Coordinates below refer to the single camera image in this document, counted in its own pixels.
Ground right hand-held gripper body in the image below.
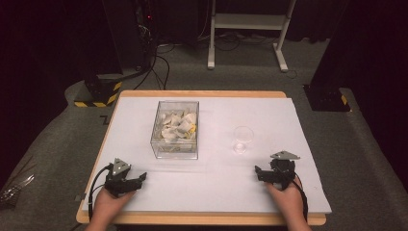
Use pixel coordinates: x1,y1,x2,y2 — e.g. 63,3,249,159
269,150,301,191

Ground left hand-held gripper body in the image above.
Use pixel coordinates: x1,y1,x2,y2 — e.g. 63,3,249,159
104,157,132,197

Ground clear glass cup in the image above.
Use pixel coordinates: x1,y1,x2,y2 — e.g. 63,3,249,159
232,125,255,155

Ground clear plastic drawer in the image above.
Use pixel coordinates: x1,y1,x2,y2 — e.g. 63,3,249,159
151,102,199,160

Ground pile of white tea bags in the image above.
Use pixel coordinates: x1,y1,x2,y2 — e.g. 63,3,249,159
153,109,198,152

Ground clear plastic drawer box shell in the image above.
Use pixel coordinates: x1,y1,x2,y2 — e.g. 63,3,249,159
150,100,200,161

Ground person's left hand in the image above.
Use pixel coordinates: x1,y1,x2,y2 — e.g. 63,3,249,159
90,187,136,225

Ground person's right hand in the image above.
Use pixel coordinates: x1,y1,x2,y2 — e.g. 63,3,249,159
266,177,306,222

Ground white foam board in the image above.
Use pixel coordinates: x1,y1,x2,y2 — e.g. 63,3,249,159
81,95,333,215

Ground black square stand base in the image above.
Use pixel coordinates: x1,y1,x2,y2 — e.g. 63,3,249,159
302,84,351,113

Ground yellow-black striped stand base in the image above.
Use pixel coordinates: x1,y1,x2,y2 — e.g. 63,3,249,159
73,73,124,109

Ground shiny metal rods bundle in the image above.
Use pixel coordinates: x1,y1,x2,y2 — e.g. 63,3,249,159
0,156,37,208

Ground black equipment rack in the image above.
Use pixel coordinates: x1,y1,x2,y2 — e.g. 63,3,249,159
101,0,159,73

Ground white metal stand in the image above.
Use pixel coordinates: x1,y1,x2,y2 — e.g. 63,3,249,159
207,0,298,72

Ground dark curtain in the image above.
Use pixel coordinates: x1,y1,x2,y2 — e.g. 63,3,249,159
310,0,408,184
0,0,107,181

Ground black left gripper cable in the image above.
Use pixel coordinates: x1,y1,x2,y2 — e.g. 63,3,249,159
88,163,114,222

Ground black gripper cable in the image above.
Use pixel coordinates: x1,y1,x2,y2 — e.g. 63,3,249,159
290,174,310,223
88,163,114,222

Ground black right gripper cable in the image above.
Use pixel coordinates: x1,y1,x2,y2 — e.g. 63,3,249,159
290,174,310,223

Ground black floor cables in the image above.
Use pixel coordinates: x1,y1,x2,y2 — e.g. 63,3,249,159
133,44,171,91

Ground cables under white stand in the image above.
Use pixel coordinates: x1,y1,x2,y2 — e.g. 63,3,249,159
195,30,277,52

